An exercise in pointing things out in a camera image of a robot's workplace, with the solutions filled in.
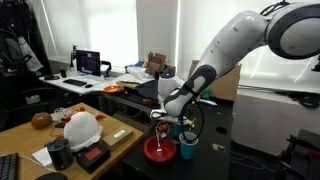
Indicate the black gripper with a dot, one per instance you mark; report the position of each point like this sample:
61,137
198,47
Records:
162,115

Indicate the red plastic cup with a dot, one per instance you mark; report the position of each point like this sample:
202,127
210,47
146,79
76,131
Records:
163,129

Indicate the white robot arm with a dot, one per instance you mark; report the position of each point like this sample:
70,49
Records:
290,30

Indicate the blue cup right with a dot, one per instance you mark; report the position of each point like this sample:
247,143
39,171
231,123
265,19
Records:
178,129

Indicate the blue cup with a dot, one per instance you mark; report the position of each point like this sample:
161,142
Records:
188,141
178,129

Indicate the red bowl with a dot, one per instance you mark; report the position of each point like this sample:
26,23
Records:
168,149

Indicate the blue cup left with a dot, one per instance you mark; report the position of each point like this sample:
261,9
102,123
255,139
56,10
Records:
188,141

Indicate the orange bowl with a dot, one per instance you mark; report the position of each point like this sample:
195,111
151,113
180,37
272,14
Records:
113,89

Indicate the blue plastic bin lid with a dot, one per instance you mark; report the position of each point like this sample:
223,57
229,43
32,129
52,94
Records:
148,89

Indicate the white plastic fork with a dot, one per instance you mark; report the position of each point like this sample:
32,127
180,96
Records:
159,148

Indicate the tan rectangular box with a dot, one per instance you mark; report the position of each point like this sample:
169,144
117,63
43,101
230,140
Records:
117,137

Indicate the brown cardboard box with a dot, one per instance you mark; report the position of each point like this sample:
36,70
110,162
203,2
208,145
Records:
157,64

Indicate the green toy figure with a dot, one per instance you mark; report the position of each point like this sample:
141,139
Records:
206,94

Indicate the wooden desk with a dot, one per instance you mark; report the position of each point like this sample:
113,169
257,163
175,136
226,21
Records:
25,140

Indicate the black monitor screen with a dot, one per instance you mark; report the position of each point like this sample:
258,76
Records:
88,62

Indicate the black cylindrical speaker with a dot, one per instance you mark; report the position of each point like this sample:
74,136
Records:
60,153

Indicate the brown football toy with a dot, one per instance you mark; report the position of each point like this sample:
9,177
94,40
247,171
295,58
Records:
41,120

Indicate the black keyboard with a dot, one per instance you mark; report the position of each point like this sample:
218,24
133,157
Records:
9,167

